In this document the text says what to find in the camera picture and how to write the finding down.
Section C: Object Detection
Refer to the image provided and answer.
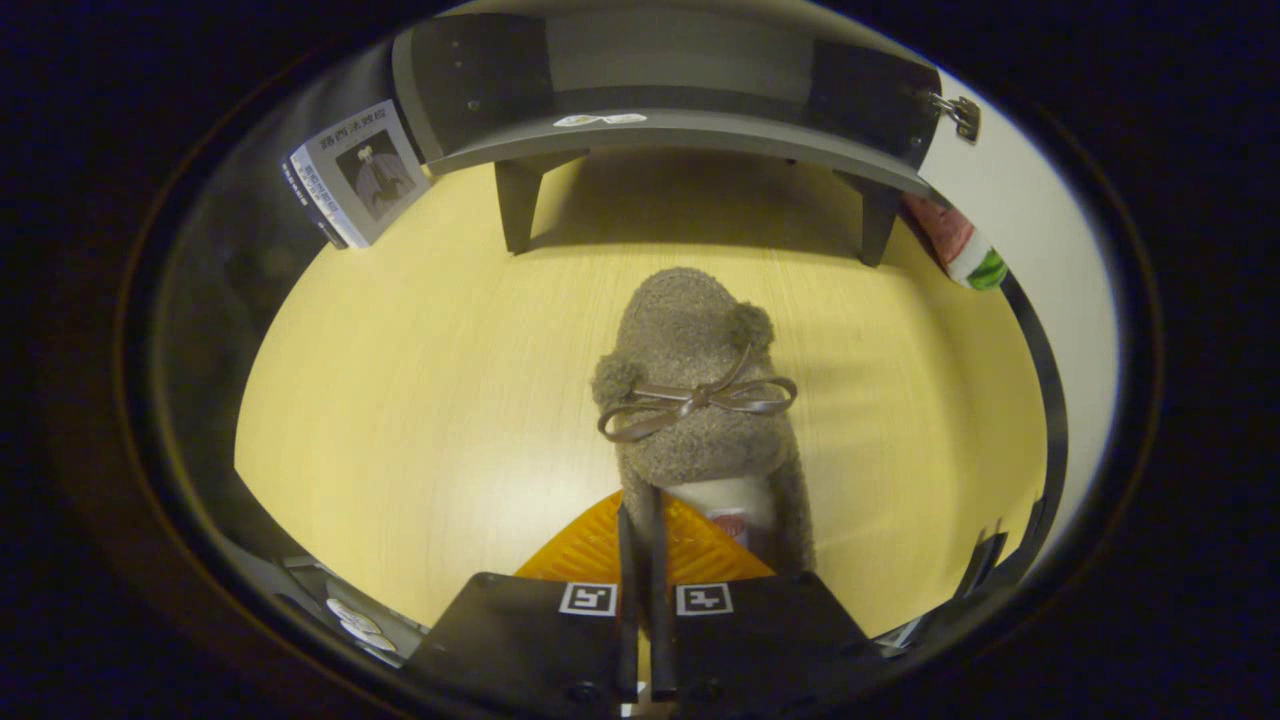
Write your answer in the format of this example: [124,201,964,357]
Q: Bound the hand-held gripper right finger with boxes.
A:
[648,485,883,713]

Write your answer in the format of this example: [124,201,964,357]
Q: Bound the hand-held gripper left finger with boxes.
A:
[405,488,641,713]

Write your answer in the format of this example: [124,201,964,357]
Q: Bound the brown fuzzy shoe with bow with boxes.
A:
[590,267,816,576]

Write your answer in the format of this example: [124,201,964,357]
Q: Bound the grey shoe cabinet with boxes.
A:
[392,10,946,266]

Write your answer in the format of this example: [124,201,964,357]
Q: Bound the metal cabinet hinge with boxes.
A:
[925,88,983,143]

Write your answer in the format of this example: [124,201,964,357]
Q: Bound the watermelon print plush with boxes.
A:
[905,195,1009,293]

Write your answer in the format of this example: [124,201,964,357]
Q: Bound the white book with grey picture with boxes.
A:
[282,98,433,251]

